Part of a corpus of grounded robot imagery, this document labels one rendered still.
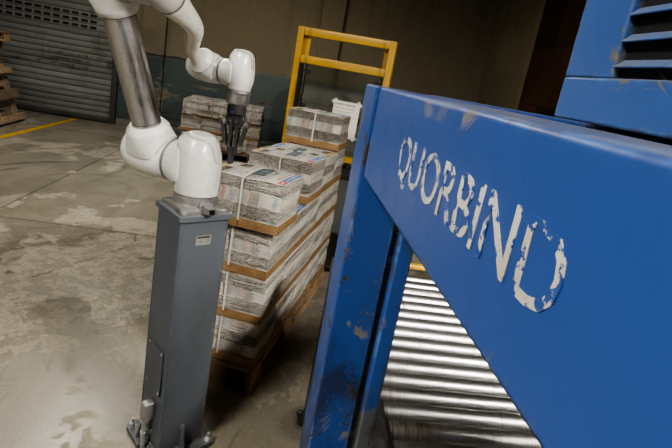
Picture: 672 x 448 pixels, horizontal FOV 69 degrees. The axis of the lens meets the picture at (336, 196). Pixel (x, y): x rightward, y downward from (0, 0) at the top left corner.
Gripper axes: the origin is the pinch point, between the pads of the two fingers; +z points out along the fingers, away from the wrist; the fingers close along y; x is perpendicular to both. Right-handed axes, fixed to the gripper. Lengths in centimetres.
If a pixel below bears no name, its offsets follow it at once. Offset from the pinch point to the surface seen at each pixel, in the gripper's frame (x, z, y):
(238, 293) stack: -12, 66, -6
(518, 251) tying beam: 164, -34, -82
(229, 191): -9.9, 18.2, 3.0
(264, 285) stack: -12, 58, -18
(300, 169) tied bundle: -69, 14, -11
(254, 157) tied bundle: -70, 14, 16
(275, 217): -8.9, 24.6, -19.7
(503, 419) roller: 68, 37, -110
